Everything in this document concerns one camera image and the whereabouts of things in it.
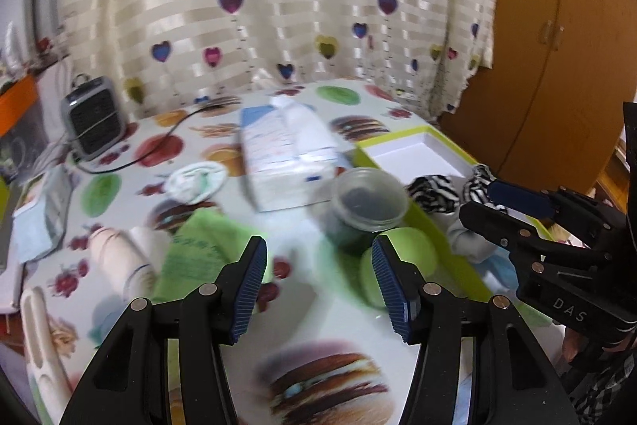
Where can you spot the wooden cabinet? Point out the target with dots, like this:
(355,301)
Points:
(557,31)

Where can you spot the white cloth pouch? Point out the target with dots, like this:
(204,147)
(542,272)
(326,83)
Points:
(10,285)

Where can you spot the white gauze roll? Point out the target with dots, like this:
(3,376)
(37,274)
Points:
(124,255)

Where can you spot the orange lid clear container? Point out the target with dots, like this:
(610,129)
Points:
(17,106)

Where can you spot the green ball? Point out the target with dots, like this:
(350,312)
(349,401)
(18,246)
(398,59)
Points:
(415,250)

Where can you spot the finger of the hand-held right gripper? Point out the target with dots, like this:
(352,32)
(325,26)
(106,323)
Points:
(497,226)
(520,198)

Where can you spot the fruit print tablecloth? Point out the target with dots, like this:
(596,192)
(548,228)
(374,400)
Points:
(308,305)

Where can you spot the black white striped sock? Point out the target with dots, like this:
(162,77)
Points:
(480,186)
(433,193)

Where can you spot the light blue packet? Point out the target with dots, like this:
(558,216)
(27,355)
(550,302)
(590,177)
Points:
(45,216)

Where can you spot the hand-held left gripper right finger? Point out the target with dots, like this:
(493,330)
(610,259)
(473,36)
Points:
(393,293)

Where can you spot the white tissue pack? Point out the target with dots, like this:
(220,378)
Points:
(283,156)

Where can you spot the white lid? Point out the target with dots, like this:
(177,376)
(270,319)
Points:
(196,183)

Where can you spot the person's right forearm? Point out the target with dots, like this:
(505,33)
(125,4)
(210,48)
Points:
(607,385)

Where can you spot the green-edged white cardboard box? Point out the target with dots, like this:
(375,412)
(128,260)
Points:
(423,151)

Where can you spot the blue face mask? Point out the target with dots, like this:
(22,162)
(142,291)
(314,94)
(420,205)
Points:
(497,270)

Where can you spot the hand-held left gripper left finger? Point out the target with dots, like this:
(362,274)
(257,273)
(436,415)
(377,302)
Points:
(246,293)

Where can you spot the clear plastic jar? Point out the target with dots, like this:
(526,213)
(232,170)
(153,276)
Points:
(368,206)

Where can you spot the green printed cloth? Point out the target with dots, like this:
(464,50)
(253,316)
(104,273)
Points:
(199,245)

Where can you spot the small grey heater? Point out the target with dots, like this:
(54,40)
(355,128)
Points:
(92,119)

